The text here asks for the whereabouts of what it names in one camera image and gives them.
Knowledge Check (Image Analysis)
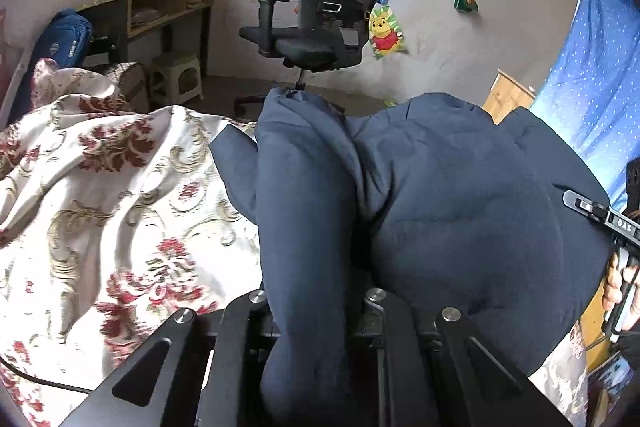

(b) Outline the navy blue padded jacket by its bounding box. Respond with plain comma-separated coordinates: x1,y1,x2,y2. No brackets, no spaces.
210,89,611,426

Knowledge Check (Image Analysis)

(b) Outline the person's right hand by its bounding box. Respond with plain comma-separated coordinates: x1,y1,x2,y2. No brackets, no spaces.
602,254,639,331

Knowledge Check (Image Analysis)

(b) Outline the blue printed curtain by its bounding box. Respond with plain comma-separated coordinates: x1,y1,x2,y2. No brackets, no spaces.
530,0,639,210

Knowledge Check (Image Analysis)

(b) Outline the Winnie the Pooh poster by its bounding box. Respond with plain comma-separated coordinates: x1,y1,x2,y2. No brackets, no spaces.
369,4,407,60

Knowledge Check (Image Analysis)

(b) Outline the black mesh office chair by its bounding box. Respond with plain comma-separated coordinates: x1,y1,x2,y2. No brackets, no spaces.
239,0,376,91

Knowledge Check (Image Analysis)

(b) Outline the green plastic stool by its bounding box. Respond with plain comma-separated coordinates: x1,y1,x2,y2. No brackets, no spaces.
149,52,203,105

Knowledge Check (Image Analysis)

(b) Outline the wooden desk with shelf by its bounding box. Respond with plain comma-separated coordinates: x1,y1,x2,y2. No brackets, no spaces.
76,0,214,72

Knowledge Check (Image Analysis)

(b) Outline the floral cream red bedspread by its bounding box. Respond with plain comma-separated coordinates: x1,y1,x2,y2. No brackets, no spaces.
1,60,262,426

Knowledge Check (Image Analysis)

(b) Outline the blue backpack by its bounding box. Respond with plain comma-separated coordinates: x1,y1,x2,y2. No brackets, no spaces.
14,9,93,109

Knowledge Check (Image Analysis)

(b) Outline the green hanging wall pouch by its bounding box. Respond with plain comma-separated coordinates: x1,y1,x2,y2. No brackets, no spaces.
454,0,478,13

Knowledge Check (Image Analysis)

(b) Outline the black cable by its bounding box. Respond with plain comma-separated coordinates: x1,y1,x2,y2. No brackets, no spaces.
0,355,94,396

